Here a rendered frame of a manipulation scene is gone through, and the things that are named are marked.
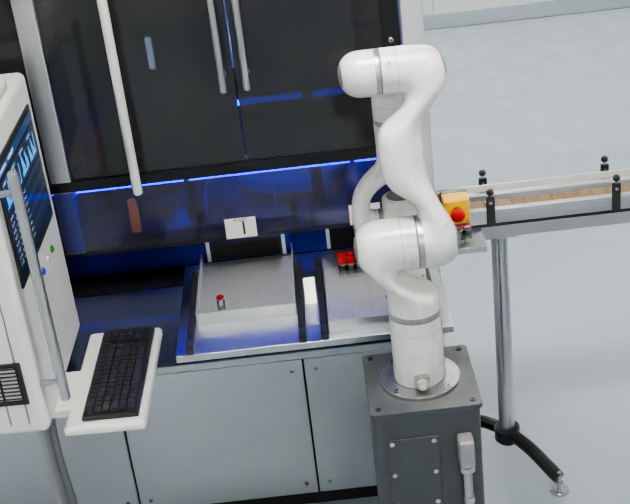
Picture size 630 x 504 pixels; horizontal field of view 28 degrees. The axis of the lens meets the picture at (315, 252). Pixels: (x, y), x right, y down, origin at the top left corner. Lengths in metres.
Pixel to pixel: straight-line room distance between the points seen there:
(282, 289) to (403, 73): 0.92
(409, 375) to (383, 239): 0.36
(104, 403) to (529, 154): 3.52
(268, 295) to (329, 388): 0.46
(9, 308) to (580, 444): 2.03
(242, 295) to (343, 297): 0.28
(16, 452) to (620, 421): 1.95
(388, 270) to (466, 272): 2.43
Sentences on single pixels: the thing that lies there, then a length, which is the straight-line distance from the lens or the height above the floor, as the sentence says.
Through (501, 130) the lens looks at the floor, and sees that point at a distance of 6.51.
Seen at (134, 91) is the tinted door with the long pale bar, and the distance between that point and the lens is 3.29.
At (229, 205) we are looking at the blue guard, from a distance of 3.40.
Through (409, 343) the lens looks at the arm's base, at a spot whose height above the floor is 1.00.
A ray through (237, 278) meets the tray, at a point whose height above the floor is 0.88.
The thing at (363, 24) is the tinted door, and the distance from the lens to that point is 3.23.
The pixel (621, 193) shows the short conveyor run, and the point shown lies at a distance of 3.67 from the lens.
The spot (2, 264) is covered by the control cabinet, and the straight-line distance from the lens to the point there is 2.91.
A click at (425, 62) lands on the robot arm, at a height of 1.63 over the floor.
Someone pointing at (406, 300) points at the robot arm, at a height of 1.11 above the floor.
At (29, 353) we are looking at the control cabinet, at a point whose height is 1.02.
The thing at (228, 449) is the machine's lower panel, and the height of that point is 0.29.
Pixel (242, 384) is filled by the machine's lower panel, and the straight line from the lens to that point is 3.68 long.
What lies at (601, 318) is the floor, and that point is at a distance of 4.86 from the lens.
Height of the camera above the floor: 2.53
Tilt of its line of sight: 28 degrees down
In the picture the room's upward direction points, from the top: 7 degrees counter-clockwise
